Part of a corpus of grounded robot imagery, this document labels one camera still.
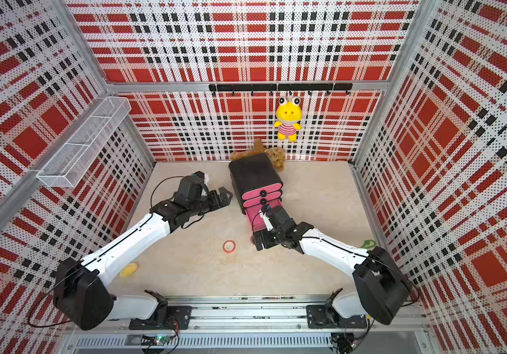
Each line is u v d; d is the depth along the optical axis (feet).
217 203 2.36
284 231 2.12
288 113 2.98
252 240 2.63
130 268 1.59
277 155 3.68
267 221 2.26
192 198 2.08
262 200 3.08
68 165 2.28
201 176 2.51
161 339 2.27
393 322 1.35
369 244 2.98
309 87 2.90
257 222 3.08
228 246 2.98
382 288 1.37
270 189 2.98
